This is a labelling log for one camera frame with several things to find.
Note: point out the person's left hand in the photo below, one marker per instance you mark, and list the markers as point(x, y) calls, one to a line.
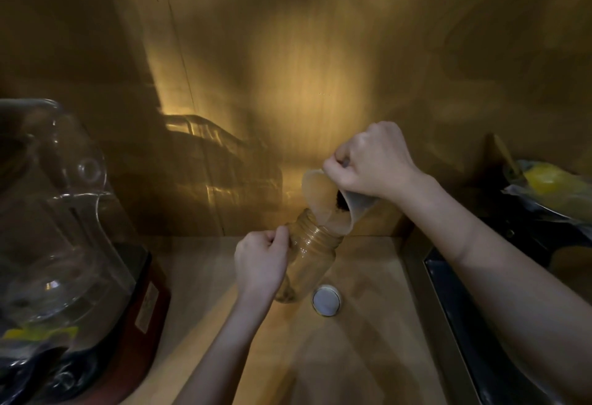
point(260, 265)

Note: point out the person's right hand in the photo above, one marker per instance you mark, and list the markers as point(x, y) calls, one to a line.
point(377, 162)

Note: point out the person's right fingers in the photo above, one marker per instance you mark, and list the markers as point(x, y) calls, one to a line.
point(340, 164)

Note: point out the person's left thumb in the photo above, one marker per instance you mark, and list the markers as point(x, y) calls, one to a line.
point(280, 235)

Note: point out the clear plastic jar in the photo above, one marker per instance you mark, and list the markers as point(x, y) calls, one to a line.
point(309, 261)

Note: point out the translucent plastic cup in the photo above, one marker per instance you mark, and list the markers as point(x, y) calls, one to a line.
point(333, 206)

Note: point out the person's left forearm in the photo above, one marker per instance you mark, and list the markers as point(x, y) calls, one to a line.
point(222, 354)

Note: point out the person's right forearm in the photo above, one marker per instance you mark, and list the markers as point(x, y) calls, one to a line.
point(504, 289)

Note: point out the white jar lid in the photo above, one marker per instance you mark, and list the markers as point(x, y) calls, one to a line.
point(326, 300)

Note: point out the red blender base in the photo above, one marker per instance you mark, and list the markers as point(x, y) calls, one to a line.
point(125, 326)

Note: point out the yellow fruit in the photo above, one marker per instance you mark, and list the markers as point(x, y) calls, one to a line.
point(548, 178)

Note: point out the clear plastic bag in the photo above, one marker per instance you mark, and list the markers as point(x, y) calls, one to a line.
point(550, 192)

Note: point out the dark sink basin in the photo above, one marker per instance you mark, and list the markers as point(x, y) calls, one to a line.
point(499, 326)

